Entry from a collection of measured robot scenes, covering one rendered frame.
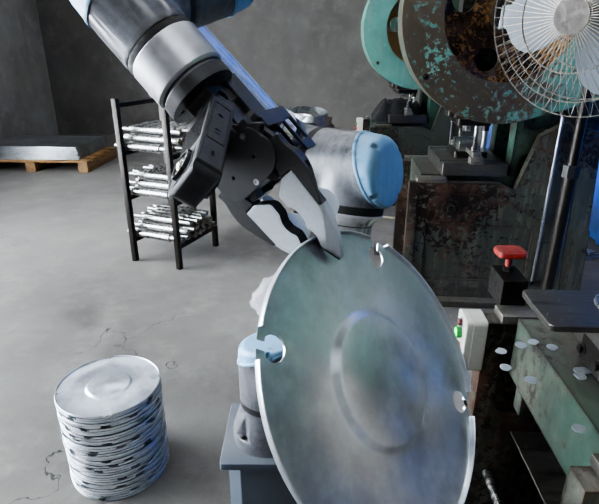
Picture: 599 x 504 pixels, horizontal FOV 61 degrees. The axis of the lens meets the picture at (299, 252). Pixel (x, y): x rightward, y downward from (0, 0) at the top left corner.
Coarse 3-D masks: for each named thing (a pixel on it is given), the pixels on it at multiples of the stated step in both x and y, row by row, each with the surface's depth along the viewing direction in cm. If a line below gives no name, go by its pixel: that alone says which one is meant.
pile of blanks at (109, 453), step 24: (144, 408) 142; (72, 432) 139; (96, 432) 137; (120, 432) 140; (144, 432) 144; (72, 456) 143; (96, 456) 140; (120, 456) 142; (144, 456) 146; (168, 456) 162; (72, 480) 151; (96, 480) 144; (120, 480) 145; (144, 480) 149
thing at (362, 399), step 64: (320, 256) 47; (384, 256) 54; (320, 320) 44; (384, 320) 49; (448, 320) 57; (256, 384) 37; (320, 384) 41; (384, 384) 46; (448, 384) 54; (320, 448) 39; (384, 448) 43; (448, 448) 50
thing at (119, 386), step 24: (96, 360) 159; (120, 360) 160; (144, 360) 160; (72, 384) 149; (96, 384) 148; (120, 384) 148; (144, 384) 149; (72, 408) 139; (96, 408) 139; (120, 408) 139
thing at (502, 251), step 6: (498, 246) 124; (504, 246) 125; (510, 246) 125; (516, 246) 124; (498, 252) 122; (504, 252) 121; (510, 252) 121; (516, 252) 121; (522, 252) 121; (504, 258) 121; (510, 258) 121; (516, 258) 120; (522, 258) 120; (510, 264) 124
